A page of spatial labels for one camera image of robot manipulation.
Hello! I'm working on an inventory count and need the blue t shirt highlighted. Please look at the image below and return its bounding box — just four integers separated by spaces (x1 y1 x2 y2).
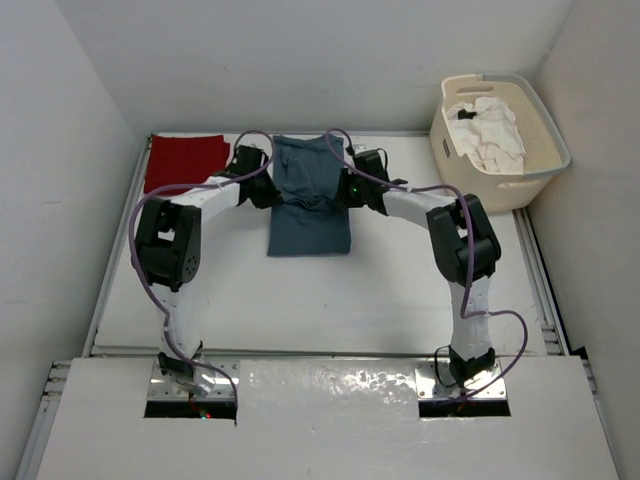
267 135 351 257

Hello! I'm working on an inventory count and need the red t shirt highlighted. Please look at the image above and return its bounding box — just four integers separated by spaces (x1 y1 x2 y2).
143 135 231 194

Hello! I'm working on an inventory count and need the white t shirt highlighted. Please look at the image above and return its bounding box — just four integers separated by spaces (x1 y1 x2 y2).
446 96 526 175

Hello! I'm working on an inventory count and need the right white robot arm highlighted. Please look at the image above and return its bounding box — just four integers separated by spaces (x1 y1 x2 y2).
334 147 501 387

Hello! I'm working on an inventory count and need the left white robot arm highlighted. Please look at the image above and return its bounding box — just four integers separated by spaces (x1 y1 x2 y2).
129 145 282 391

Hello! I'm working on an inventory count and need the cream laundry basket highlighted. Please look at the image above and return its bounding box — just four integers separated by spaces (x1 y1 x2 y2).
430 74 571 213

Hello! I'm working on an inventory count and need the reflective foil panel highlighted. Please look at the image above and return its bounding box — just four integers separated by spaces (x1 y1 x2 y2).
238 359 418 428

